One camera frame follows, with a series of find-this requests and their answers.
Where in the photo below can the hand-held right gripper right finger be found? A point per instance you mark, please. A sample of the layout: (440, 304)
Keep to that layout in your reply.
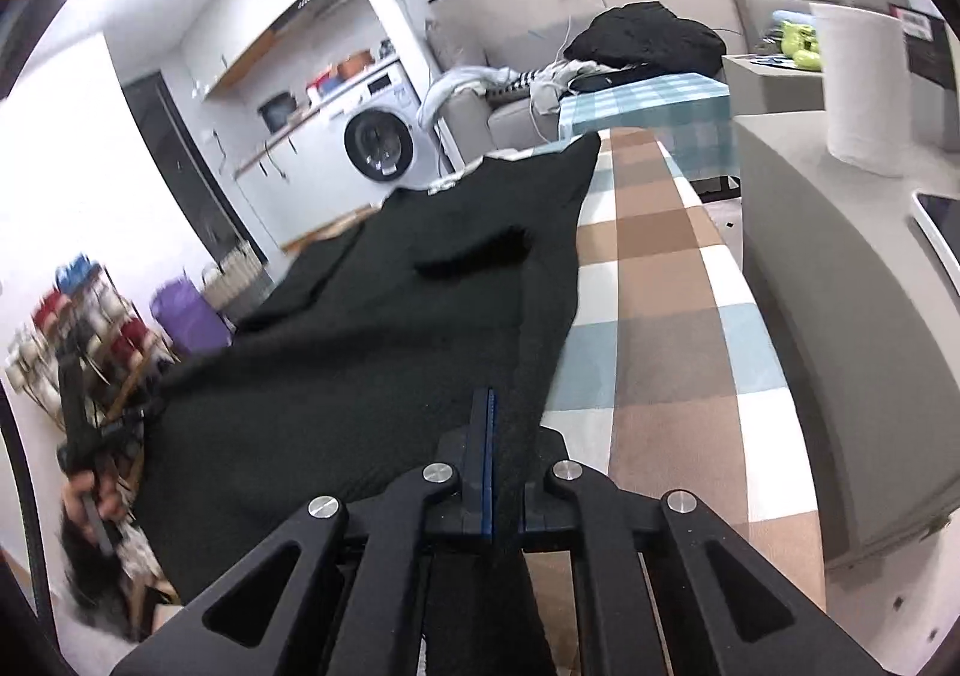
(547, 496)

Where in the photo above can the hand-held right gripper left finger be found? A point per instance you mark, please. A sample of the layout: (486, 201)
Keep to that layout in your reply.
(488, 440)

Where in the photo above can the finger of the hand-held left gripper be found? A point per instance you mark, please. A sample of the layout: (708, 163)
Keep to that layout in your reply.
(131, 421)

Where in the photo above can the black knit garment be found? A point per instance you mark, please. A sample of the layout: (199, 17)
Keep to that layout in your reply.
(375, 361)

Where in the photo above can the person's left hand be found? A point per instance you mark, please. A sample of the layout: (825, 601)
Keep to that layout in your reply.
(111, 505)

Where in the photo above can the rack of thread spools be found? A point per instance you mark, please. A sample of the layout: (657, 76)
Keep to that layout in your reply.
(97, 323)

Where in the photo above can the purple bin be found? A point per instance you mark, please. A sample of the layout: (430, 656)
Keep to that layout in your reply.
(187, 319)

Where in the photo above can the woven laundry basket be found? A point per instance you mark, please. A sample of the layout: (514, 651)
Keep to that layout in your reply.
(225, 286)

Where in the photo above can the plaid table cover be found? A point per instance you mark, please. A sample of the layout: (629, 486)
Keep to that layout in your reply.
(660, 316)

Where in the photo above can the dark door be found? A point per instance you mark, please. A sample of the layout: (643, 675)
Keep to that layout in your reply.
(180, 158)

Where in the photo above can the white counter cabinet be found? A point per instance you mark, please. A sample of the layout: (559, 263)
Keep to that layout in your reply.
(315, 196)

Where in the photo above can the white washing machine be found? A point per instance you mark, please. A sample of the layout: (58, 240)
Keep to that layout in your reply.
(379, 143)

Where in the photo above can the grey sofa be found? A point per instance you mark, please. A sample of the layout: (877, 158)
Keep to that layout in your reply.
(510, 121)

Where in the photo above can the light blue garment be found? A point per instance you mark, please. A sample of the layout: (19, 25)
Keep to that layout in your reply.
(450, 87)

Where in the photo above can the black white striped cloth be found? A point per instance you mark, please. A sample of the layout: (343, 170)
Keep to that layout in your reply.
(514, 85)

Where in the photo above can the grey cabinet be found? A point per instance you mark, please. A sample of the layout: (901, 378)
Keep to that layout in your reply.
(825, 271)

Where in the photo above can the pale grey garment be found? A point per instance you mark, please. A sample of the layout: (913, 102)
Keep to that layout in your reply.
(555, 87)

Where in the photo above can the teal plaid cloth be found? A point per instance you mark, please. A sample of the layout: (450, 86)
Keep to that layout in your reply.
(652, 113)

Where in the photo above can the black quilted jacket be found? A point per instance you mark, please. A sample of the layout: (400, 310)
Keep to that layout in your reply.
(645, 38)

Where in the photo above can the light bedside cabinet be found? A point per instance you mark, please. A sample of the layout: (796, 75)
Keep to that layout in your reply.
(772, 91)

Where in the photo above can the white tablet device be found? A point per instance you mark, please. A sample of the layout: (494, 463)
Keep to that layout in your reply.
(941, 226)

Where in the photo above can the yellow-green item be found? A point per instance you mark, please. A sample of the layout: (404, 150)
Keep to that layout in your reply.
(799, 42)

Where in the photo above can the white paper roll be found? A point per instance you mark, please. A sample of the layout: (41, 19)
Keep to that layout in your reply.
(859, 91)

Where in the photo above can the white wall cabinet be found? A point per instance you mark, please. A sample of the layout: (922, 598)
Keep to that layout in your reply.
(247, 8)

